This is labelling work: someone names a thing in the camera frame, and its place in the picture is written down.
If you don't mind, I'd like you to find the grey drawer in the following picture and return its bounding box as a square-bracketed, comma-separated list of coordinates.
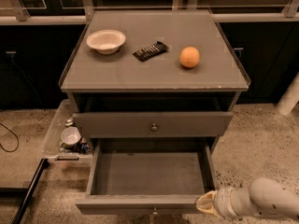
[76, 138, 218, 215]
[73, 112, 233, 138]

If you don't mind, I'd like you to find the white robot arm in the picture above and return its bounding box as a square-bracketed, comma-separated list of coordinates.
[195, 78, 299, 222]

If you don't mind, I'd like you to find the grey top drawer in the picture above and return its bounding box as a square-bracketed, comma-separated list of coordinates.
[73, 112, 233, 138]

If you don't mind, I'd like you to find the grey wooden drawer cabinet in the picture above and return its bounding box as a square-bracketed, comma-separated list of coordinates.
[61, 10, 249, 146]

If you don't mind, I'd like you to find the orange fruit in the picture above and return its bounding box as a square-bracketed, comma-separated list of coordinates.
[179, 47, 200, 68]

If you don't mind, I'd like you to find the small white bowl in bin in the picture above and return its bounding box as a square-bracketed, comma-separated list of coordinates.
[61, 127, 81, 146]

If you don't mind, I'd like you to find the clear plastic storage bin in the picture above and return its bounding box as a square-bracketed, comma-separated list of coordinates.
[41, 99, 93, 168]

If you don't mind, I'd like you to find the black snack bar packet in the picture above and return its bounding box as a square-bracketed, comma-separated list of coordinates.
[133, 41, 169, 62]

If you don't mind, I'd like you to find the white paper bowl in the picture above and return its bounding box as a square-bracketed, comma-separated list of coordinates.
[86, 30, 126, 55]

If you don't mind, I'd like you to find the black floor rail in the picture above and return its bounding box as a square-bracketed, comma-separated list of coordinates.
[0, 159, 49, 224]

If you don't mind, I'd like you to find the metal window railing frame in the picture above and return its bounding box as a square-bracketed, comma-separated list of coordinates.
[0, 0, 299, 24]

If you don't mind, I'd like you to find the black floor cable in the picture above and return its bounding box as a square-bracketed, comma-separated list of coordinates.
[0, 122, 20, 153]

